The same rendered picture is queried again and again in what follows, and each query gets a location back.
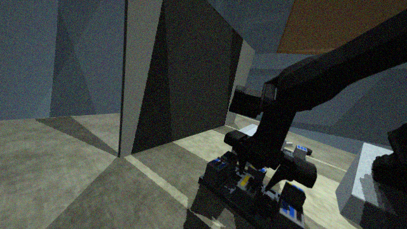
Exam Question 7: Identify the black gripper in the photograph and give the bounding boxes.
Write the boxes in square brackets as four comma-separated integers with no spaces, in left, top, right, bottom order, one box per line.
[224,120,317,192]

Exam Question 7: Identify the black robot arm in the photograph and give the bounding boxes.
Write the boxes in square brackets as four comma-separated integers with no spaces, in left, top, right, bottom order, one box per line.
[229,9,407,193]

